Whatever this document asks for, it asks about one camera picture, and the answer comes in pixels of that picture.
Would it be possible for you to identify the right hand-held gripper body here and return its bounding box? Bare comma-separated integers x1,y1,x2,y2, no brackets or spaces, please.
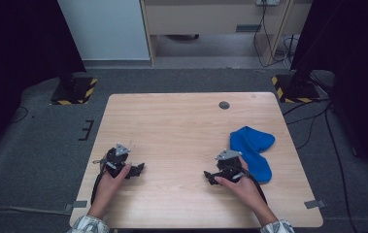
215,149,248,183

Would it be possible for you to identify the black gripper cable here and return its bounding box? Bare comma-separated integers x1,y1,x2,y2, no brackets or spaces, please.
90,166,107,206
236,166,268,204

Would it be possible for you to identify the white panel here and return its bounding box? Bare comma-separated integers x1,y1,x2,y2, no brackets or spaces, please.
57,0,151,61

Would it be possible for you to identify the black curtain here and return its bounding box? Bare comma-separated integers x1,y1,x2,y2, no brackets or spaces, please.
0,0,87,169
289,0,368,178

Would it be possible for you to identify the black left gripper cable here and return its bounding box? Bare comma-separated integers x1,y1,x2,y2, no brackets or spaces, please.
90,166,107,206

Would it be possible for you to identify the grey tape strip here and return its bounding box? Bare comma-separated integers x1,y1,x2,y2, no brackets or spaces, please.
64,200,88,214
303,199,327,210

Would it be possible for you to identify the person's left hand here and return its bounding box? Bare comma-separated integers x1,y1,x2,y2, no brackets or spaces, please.
94,163,133,207

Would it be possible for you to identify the long black floor cable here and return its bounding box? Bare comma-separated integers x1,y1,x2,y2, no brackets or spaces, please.
324,108,351,233

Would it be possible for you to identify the black hanging cable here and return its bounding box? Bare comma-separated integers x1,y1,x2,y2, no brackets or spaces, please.
252,3,291,69

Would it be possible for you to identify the person's right hand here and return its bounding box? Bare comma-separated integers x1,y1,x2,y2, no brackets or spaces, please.
215,156,268,213

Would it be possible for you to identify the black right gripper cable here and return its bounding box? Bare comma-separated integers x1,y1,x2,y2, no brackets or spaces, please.
236,166,268,204

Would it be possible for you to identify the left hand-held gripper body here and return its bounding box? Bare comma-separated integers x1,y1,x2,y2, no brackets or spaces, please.
92,143,131,179

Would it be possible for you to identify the black stand with striped base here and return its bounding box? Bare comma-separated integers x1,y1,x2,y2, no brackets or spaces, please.
50,76,98,106
271,73,321,104

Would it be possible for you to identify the thin black floor cable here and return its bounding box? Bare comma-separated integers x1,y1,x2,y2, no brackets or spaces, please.
10,106,29,124

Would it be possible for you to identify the blue towel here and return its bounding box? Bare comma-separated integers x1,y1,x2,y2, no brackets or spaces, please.
229,125,276,184

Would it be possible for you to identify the beige wooden desk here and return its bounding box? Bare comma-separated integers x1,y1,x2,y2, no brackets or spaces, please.
139,0,314,67

